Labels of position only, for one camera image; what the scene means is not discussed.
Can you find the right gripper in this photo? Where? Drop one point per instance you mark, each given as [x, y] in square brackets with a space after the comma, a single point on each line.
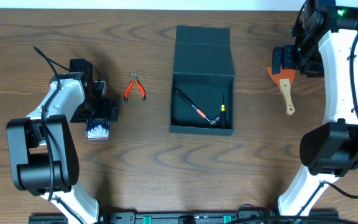
[290, 62]

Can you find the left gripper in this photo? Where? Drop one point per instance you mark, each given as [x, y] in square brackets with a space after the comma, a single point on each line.
[103, 115]

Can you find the orange scraper wooden handle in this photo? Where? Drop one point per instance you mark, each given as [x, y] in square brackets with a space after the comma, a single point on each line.
[284, 79]

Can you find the blue screwdriver bit set case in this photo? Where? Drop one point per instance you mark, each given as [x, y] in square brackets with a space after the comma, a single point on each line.
[97, 130]

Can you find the black yellow screwdriver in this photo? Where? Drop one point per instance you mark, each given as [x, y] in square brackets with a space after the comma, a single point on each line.
[223, 112]

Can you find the small claw hammer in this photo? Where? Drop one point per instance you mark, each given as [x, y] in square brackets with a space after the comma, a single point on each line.
[184, 97]

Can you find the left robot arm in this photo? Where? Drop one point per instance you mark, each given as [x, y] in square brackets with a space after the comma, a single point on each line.
[42, 152]

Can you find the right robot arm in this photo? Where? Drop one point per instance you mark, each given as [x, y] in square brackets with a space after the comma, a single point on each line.
[326, 46]

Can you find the dark green open box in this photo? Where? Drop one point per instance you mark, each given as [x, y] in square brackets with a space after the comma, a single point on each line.
[203, 68]

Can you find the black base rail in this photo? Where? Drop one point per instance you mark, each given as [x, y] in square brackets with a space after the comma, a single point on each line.
[203, 218]

